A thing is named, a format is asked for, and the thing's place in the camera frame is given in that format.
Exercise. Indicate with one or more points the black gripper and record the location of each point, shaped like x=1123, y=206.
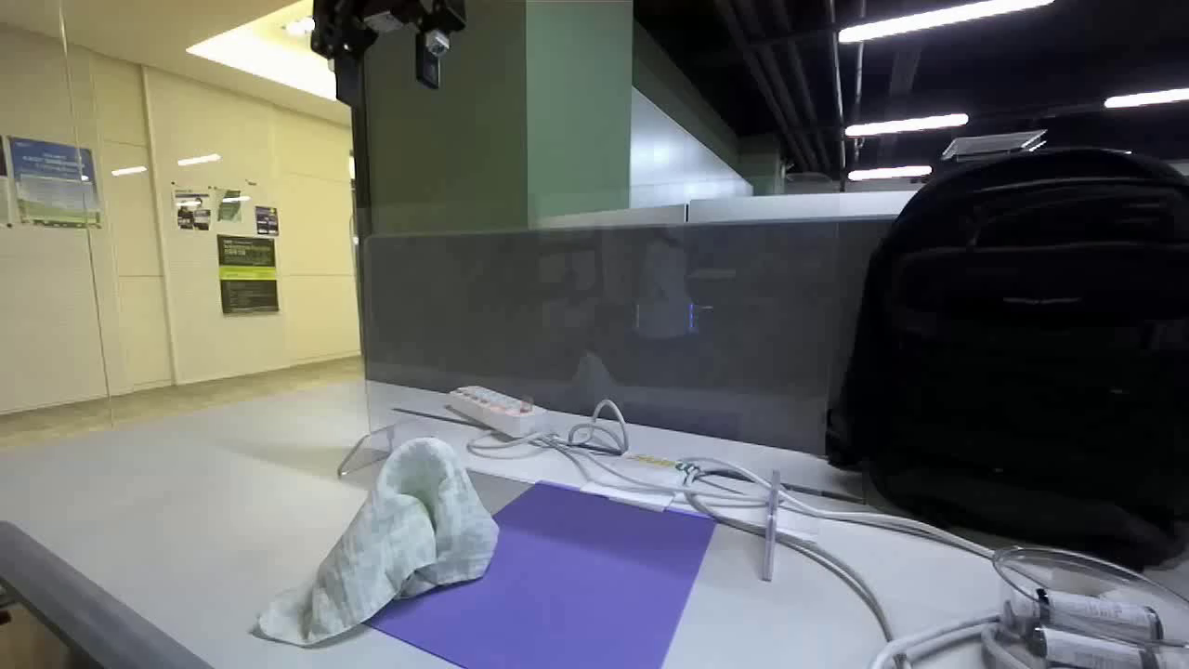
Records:
x=384, y=17

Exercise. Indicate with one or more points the white patterned towel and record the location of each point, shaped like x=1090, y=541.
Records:
x=410, y=531

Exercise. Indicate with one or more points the clear acrylic glass screen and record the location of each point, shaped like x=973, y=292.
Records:
x=770, y=531

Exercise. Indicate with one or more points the bright recessed ceiling panel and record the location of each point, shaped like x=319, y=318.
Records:
x=282, y=58

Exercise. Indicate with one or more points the white power strip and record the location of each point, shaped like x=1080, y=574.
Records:
x=497, y=410

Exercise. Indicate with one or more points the grey partition panel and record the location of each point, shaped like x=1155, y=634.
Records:
x=744, y=321

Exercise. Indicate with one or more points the long ceiling light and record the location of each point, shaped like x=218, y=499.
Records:
x=908, y=123
x=888, y=171
x=1147, y=99
x=940, y=20

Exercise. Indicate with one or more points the purple paper sheet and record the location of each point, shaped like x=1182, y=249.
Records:
x=569, y=580

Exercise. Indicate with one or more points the black backpack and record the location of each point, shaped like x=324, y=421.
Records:
x=1028, y=347

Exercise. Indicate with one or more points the small wall photo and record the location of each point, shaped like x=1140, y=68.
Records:
x=231, y=206
x=267, y=220
x=192, y=211

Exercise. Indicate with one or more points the dark green wall poster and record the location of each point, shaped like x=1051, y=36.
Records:
x=247, y=276

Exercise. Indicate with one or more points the blue wall poster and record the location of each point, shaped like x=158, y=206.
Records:
x=54, y=185

